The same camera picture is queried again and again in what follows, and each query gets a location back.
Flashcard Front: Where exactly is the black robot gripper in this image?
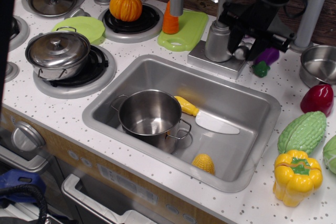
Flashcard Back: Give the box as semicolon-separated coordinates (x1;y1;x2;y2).
219;0;295;61

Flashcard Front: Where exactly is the silver faucet lever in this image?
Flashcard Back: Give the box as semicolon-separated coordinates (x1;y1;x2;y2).
233;37;254;60

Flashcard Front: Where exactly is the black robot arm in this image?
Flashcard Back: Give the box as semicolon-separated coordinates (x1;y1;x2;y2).
219;0;308;60

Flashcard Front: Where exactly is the grey vertical pole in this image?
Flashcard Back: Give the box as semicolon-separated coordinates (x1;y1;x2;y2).
289;0;325;53

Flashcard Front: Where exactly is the purple toy eggplant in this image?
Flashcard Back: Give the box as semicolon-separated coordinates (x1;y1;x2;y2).
252;48;280;78

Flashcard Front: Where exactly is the silver toy faucet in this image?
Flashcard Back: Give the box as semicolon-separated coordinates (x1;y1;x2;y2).
169;0;255;80

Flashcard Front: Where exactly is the green cutting board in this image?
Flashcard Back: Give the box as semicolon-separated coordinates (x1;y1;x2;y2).
157;10;208;52

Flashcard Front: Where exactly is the steel pot at right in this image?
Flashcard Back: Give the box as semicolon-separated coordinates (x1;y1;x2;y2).
299;45;335;91

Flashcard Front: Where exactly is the orange toy carrot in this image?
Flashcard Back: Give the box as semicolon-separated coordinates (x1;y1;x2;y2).
162;1;179;34

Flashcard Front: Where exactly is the red toy pepper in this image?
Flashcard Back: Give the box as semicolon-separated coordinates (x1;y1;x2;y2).
300;84;334;117

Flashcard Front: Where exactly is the back right stove burner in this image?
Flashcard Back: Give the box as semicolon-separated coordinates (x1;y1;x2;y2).
99;4;163;44

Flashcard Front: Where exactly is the green toy bitter gourd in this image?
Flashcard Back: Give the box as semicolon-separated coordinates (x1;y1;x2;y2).
277;111;327;155

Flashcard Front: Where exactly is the steel pot in sink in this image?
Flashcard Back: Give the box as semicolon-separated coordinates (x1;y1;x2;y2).
110;90;192;153

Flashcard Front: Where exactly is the orange toy pumpkin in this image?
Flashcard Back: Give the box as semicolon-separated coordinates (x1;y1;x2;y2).
109;0;142;22

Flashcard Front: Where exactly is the yellow toy corn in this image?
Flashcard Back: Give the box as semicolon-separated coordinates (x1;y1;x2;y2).
192;154;215;175

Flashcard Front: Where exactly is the green toy cabbage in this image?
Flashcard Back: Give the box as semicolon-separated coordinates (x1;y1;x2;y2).
323;136;336;174

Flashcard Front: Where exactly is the yellow toy bell pepper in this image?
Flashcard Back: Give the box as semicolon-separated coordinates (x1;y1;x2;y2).
273;150;323;207

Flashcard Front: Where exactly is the front stove burner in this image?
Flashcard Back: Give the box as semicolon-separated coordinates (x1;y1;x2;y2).
33;46;117;99

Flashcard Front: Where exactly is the green plastic plate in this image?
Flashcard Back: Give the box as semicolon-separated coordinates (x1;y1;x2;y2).
51;16;106;45

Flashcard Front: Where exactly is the lidded steel pot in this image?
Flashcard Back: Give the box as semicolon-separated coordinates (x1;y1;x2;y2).
25;30;91;81

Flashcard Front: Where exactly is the steel pot lid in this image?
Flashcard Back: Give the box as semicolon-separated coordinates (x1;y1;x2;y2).
28;0;77;17

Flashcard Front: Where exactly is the far left stove burner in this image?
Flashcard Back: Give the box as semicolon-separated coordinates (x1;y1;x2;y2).
8;15;29;51

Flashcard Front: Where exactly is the grey oven dial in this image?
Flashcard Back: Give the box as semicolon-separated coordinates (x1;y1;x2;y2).
11;121;48;160

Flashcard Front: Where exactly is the yellow handled toy knife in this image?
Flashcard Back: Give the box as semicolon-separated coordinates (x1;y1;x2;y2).
175;96;240;135

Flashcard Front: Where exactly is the oven door handle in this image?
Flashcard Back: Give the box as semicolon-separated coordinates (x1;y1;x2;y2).
62;174;153;223

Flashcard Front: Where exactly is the dark foreground post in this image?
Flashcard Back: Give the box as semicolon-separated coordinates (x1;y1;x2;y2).
1;0;14;103

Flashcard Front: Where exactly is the blue black cable object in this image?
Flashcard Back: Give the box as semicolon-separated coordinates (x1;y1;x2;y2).
1;169;48;223

